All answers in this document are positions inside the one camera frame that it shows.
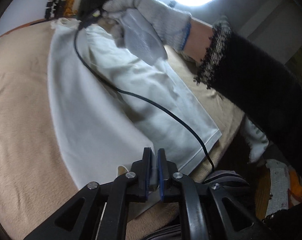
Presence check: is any white t-shirt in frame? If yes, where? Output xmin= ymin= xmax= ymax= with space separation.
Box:
xmin=48 ymin=19 xmax=222 ymax=188

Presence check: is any right forearm black sleeve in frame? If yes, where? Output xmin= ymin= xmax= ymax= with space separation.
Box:
xmin=184 ymin=20 xmax=302 ymax=153

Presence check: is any right hand in grey glove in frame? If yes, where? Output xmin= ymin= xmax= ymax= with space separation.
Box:
xmin=103 ymin=0 xmax=192 ymax=66

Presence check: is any beige bed blanket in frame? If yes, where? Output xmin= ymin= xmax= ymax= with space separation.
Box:
xmin=0 ymin=22 xmax=244 ymax=239

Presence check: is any white patterned cloth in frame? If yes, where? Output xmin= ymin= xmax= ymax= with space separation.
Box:
xmin=266 ymin=159 xmax=302 ymax=216

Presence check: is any black cable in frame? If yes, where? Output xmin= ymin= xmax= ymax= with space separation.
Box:
xmin=73 ymin=24 xmax=216 ymax=170

